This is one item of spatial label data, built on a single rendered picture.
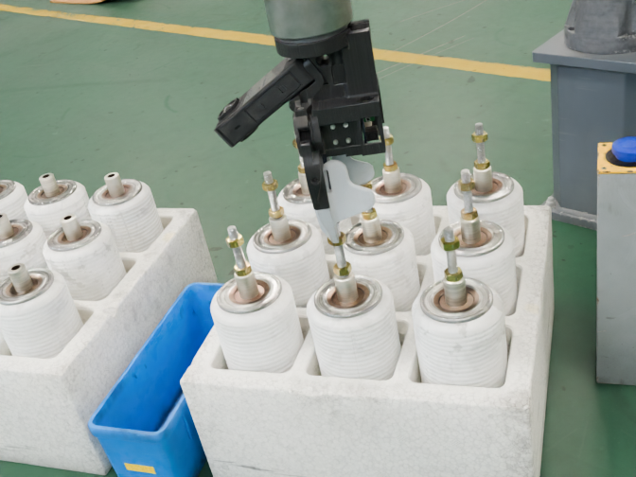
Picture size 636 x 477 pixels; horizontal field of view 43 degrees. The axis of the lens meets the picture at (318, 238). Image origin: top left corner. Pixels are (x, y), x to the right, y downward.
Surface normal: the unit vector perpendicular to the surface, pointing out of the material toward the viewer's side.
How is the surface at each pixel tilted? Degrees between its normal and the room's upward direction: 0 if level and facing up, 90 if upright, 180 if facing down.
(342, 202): 85
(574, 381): 0
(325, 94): 90
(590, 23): 72
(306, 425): 90
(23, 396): 90
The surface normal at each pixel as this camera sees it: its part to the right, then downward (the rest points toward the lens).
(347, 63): -0.04, 0.53
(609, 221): -0.29, 0.54
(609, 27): -0.41, 0.27
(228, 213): -0.18, -0.83
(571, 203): -0.66, 0.49
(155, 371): 0.93, -0.01
